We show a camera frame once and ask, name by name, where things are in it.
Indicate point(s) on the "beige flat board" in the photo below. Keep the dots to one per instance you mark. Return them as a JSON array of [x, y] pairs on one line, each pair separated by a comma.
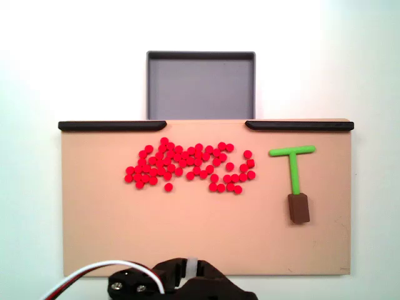
[[187, 225]]

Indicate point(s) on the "red cylindrical peg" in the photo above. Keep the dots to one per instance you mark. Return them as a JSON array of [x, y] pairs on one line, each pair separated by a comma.
[[139, 184], [189, 175], [238, 189], [191, 151], [196, 170], [215, 162], [146, 168], [250, 163], [159, 155], [197, 162], [184, 155], [145, 178], [161, 171], [210, 168], [227, 178], [137, 178], [164, 141], [138, 169], [199, 147], [230, 186], [182, 163], [190, 161], [128, 178], [142, 162], [216, 152], [206, 155], [129, 170], [152, 160], [142, 154], [230, 147], [162, 149], [242, 177], [170, 146], [149, 148], [213, 187], [222, 145], [223, 155], [203, 174], [221, 187], [170, 168], [177, 156], [208, 149], [251, 174], [243, 168], [168, 187], [214, 178], [235, 178], [247, 153], [178, 149], [198, 153], [230, 166], [178, 171], [167, 176], [153, 180], [167, 160], [153, 171]]

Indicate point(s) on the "grey shallow tray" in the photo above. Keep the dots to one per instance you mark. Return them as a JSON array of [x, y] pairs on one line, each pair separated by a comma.
[[200, 87]]

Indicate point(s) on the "black rail strip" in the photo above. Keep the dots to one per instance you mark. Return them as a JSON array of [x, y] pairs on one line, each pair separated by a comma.
[[109, 126], [300, 125]]

